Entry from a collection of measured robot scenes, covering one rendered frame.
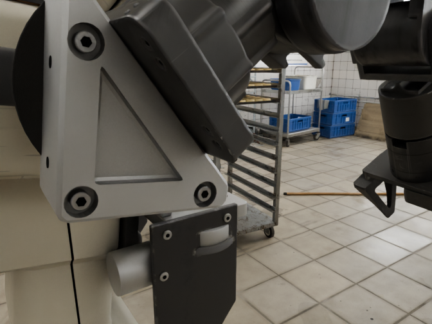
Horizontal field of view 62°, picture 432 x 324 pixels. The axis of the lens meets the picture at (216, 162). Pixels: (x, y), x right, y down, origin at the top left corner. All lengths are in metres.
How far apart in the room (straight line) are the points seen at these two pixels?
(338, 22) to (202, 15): 0.09
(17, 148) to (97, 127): 0.11
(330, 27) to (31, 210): 0.28
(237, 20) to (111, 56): 0.07
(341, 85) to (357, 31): 6.70
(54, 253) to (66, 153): 0.21
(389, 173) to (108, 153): 0.35
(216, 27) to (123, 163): 0.08
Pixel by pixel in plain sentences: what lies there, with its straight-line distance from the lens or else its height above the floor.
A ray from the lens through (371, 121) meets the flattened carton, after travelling 6.35.
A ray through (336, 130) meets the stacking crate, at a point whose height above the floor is 0.13.
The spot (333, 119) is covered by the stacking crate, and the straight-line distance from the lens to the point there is 6.05.
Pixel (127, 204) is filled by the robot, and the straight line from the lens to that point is 0.19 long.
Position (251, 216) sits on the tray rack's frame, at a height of 0.15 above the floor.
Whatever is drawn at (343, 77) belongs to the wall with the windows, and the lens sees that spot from 6.92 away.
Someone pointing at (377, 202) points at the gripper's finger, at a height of 1.02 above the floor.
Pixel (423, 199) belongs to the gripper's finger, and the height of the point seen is 1.05.
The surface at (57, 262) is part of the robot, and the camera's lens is 0.38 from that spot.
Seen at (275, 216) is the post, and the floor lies 0.19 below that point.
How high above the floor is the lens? 1.19
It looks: 16 degrees down
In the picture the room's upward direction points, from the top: straight up
